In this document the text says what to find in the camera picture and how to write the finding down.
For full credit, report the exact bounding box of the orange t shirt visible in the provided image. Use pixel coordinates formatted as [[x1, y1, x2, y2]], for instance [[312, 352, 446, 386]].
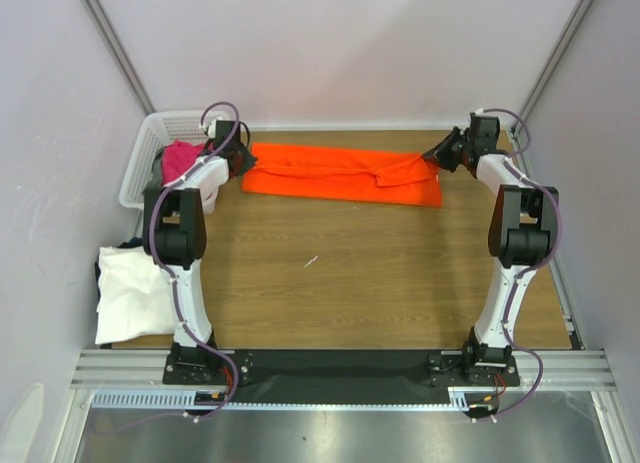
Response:
[[242, 143, 443, 208]]

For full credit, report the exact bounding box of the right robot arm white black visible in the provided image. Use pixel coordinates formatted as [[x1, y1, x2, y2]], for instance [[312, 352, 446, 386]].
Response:
[[422, 108, 562, 386]]

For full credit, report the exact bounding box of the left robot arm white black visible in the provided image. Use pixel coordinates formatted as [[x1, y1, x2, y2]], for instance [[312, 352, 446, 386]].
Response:
[[143, 118, 257, 385]]

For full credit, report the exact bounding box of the pink t shirt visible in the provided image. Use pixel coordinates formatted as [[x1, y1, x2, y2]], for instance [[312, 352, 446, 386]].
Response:
[[161, 140, 205, 186]]

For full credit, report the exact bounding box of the white plastic laundry basket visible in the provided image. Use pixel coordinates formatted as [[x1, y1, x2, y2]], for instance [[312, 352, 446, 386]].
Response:
[[119, 111, 230, 214]]

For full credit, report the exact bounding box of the grey t shirt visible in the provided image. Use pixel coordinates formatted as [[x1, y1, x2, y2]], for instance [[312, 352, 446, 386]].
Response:
[[147, 148, 164, 188]]

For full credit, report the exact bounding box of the small white scrap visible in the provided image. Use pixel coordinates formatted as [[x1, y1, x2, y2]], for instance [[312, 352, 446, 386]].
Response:
[[303, 255, 319, 268]]

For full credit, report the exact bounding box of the folded white t shirt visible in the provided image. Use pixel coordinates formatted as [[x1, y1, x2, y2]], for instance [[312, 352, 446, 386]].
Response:
[[95, 247, 174, 345]]

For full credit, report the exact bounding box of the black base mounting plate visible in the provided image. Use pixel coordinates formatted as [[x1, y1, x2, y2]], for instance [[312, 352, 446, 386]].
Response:
[[162, 345, 520, 406]]

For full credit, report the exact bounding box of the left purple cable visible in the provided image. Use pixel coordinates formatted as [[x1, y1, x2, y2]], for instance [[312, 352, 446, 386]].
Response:
[[94, 101, 244, 434]]

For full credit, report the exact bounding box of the right aluminium corner post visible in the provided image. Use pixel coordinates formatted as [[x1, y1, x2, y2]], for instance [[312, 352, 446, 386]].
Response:
[[519, 0, 597, 120]]

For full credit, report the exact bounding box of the aluminium corner post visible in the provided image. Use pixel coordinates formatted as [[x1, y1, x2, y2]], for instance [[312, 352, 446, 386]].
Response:
[[519, 0, 597, 120], [80, 0, 155, 115]]

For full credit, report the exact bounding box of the left aluminium corner post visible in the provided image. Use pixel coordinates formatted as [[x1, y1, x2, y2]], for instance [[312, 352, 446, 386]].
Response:
[[80, 0, 155, 115]]

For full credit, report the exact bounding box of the white cable duct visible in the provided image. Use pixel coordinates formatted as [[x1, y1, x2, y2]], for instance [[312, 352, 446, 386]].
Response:
[[92, 387, 496, 413]]

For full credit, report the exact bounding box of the aluminium frame rail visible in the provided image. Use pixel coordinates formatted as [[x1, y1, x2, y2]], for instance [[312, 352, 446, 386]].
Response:
[[71, 349, 615, 391]]

